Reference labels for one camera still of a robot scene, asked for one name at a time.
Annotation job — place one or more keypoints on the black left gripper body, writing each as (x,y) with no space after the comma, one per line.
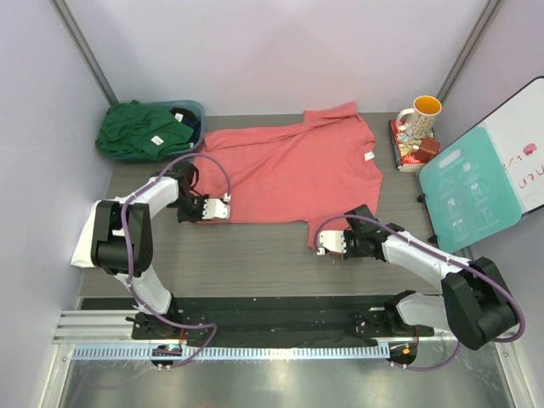
(189,209)

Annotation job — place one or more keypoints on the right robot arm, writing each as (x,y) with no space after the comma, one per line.
(475,303)

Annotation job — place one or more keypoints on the pink t-shirt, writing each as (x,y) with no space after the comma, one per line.
(313,171)

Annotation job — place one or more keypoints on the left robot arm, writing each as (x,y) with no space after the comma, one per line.
(122,244)

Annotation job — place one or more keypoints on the dark navy t-shirt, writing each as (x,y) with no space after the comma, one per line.
(188,118)

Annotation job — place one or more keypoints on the folded white t-shirt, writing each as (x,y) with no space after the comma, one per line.
(81,256)

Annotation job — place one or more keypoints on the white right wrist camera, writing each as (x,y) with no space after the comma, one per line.
(331,241)

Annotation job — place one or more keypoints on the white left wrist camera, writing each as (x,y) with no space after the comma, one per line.
(216,208)

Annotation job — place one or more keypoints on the teal folding board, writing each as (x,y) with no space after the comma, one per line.
(468,193)

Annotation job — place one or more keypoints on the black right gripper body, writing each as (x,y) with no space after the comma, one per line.
(354,247)

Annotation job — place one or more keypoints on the aluminium rail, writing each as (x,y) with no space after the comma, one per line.
(108,335)

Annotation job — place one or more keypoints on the red book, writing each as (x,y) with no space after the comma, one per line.
(405,149)

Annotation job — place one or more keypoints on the whiteboard with black frame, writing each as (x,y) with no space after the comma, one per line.
(515,128)

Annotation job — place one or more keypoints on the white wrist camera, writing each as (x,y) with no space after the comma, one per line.
(216,208)
(331,241)

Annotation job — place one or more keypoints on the white mug orange inside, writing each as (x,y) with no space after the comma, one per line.
(418,121)

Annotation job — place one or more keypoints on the green t-shirt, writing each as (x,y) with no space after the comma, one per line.
(142,132)

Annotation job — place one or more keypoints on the blue plastic bin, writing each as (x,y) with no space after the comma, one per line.
(187,104)

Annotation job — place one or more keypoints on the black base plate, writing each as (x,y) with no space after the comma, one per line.
(290,322)

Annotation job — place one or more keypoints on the small brown box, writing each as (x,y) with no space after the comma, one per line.
(428,149)

